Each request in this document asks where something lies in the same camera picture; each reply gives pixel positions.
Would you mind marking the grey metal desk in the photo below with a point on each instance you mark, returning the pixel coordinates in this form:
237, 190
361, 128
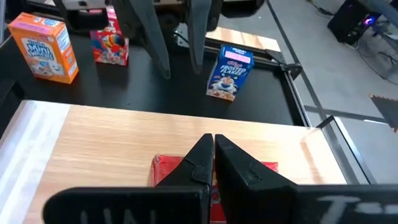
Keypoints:
385, 59

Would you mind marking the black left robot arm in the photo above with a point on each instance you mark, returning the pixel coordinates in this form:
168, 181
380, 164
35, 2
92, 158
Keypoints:
81, 21

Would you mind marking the red Froot Loops cereal box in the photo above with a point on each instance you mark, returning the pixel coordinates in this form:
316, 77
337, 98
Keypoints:
110, 43
164, 168

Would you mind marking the orange-black hazard tape strip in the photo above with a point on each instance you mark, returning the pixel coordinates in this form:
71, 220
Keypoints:
388, 109

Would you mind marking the silver aluminium post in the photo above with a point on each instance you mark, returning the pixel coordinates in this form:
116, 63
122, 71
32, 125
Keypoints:
2, 18

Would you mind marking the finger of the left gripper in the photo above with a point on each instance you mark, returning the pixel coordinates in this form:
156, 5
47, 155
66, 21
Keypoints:
197, 34
149, 34

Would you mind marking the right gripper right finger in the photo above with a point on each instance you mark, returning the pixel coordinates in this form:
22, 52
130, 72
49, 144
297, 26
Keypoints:
242, 186

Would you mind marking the orange Mini-Wheats cereal box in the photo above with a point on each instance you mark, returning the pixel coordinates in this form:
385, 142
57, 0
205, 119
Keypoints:
43, 49

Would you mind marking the black computer tower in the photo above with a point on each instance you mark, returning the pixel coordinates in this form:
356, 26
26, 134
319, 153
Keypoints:
348, 21

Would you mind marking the blue Frosted Flakes cereal box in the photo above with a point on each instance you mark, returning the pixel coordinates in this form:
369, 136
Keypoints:
230, 73

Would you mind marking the black metal wood-top shelf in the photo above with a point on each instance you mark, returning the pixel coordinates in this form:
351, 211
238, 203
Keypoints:
124, 137

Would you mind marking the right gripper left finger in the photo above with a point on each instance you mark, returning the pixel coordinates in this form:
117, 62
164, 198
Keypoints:
192, 174

